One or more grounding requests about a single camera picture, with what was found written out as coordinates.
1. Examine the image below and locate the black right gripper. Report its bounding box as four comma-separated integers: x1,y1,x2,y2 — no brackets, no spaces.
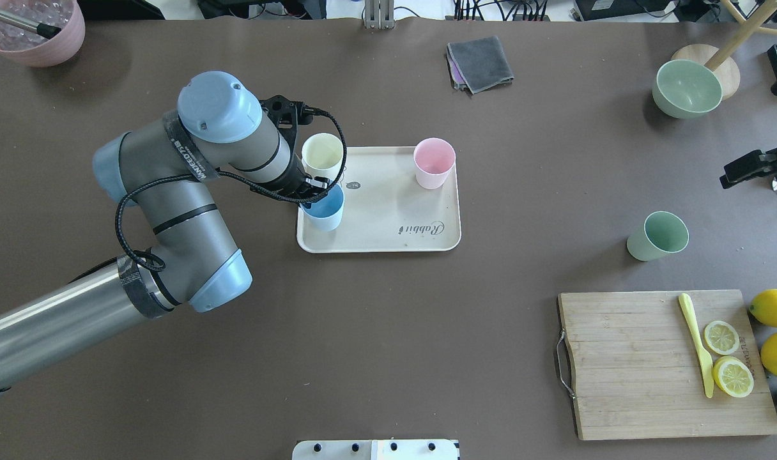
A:
719,148,777,189

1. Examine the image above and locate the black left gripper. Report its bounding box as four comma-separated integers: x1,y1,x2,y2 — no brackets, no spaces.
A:
258,95,330,203

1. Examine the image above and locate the cream cup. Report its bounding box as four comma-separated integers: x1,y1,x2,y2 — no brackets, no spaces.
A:
301,133,344,181

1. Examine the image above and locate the light blue cup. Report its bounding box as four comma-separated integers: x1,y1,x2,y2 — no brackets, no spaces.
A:
299,184,345,232

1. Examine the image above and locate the green cup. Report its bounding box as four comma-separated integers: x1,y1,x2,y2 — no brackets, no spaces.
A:
626,211,689,261

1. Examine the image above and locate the pink cup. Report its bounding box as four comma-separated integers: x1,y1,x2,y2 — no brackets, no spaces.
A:
413,137,456,190

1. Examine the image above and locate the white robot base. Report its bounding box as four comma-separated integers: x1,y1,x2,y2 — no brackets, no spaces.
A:
291,438,461,459

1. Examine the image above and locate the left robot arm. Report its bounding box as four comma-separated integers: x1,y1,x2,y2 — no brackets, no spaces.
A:
0,71,339,395

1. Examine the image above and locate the cream rabbit tray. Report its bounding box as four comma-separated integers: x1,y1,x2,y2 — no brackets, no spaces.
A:
296,146,461,254

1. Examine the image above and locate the wooden stand with round base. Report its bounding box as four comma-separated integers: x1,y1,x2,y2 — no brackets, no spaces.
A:
672,1,777,101

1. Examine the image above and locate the green bowl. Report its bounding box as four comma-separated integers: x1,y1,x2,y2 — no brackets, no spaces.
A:
652,60,723,119

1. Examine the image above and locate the lemon slice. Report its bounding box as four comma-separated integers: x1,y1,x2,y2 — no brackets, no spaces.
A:
712,356,755,398
704,320,740,356

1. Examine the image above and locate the grey folded cloth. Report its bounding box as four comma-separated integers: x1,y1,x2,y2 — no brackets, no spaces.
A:
446,35,514,95

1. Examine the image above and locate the yellow plastic knife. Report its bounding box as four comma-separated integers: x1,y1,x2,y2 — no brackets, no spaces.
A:
678,292,715,399

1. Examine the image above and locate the wooden cutting board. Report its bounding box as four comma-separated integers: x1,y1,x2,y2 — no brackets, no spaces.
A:
558,290,777,441

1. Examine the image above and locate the metal scoop with black tip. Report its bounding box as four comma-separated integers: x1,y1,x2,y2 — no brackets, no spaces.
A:
0,8,62,39

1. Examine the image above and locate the pink bowl with ice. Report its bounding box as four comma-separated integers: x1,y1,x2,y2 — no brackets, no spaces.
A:
0,1,86,67

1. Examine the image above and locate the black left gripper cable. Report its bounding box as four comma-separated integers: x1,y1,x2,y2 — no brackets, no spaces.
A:
114,105,348,272

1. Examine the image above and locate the aluminium frame post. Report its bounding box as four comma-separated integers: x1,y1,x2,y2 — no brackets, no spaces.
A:
363,0,395,30

